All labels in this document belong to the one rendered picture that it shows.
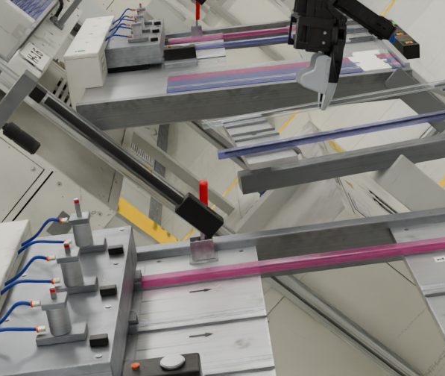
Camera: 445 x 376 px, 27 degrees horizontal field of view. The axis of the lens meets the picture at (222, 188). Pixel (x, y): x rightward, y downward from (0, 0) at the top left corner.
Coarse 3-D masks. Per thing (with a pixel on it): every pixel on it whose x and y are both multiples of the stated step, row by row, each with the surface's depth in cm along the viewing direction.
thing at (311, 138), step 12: (396, 120) 136; (408, 120) 136; (420, 120) 136; (432, 120) 136; (324, 132) 135; (336, 132) 135; (348, 132) 135; (360, 132) 135; (252, 144) 135; (264, 144) 134; (276, 144) 134; (288, 144) 135; (300, 144) 135; (228, 156) 134
